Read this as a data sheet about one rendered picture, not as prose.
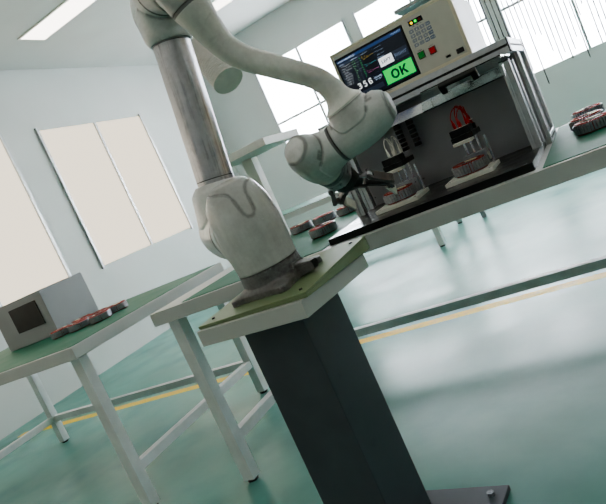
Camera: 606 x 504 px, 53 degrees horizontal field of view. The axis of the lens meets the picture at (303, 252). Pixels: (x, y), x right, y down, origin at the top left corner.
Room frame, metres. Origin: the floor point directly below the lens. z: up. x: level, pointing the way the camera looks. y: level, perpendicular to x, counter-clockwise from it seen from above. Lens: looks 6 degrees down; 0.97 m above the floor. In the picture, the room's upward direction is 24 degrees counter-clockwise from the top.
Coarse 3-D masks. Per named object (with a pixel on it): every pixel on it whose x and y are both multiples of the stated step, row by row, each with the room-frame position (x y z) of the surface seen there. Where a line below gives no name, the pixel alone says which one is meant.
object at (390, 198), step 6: (402, 186) 2.02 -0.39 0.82; (408, 186) 1.95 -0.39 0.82; (414, 186) 1.97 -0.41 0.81; (390, 192) 2.02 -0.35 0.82; (402, 192) 1.94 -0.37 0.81; (408, 192) 1.94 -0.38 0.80; (414, 192) 1.96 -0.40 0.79; (384, 198) 1.98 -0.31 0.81; (390, 198) 1.96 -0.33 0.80; (396, 198) 1.95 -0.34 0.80; (402, 198) 1.94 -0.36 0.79; (390, 204) 1.98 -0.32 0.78
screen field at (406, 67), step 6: (408, 60) 2.03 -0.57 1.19; (396, 66) 2.05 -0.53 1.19; (402, 66) 2.04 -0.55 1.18; (408, 66) 2.04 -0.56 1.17; (414, 66) 2.03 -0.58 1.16; (384, 72) 2.08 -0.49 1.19; (390, 72) 2.07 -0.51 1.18; (396, 72) 2.06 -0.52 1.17; (402, 72) 2.05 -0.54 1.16; (408, 72) 2.04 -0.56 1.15; (390, 78) 2.07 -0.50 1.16; (396, 78) 2.06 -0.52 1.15
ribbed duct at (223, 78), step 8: (192, 40) 3.17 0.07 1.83; (200, 48) 3.14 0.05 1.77; (200, 56) 3.13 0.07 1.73; (208, 56) 3.11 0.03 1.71; (200, 64) 3.14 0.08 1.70; (208, 64) 3.09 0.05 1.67; (216, 64) 3.07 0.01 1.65; (224, 64) 3.06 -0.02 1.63; (208, 72) 3.09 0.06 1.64; (216, 72) 3.06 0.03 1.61; (224, 72) 3.06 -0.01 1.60; (232, 72) 3.09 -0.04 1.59; (240, 72) 3.12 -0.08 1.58; (208, 80) 3.13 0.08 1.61; (216, 80) 3.07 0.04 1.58; (224, 80) 3.10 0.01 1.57; (232, 80) 3.13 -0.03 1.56; (240, 80) 3.16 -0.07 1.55; (216, 88) 3.11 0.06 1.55; (224, 88) 3.14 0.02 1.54; (232, 88) 3.17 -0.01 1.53
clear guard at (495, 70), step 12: (492, 60) 1.70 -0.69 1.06; (480, 72) 1.70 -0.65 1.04; (492, 72) 1.67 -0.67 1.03; (504, 72) 1.65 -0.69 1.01; (456, 84) 1.73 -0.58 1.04; (468, 84) 1.71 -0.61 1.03; (480, 84) 1.68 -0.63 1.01; (432, 96) 1.77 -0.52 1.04; (444, 96) 1.74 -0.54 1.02; (456, 96) 1.71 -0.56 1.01; (432, 108) 1.75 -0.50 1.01
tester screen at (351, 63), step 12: (384, 36) 2.05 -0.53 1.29; (396, 36) 2.04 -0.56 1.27; (372, 48) 2.08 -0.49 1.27; (384, 48) 2.06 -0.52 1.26; (396, 48) 2.04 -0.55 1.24; (348, 60) 2.12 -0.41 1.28; (360, 60) 2.10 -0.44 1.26; (372, 60) 2.09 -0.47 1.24; (396, 60) 2.05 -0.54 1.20; (348, 72) 2.13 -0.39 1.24; (360, 72) 2.11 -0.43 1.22; (372, 72) 2.09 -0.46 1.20; (348, 84) 2.14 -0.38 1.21; (372, 84) 2.10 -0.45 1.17
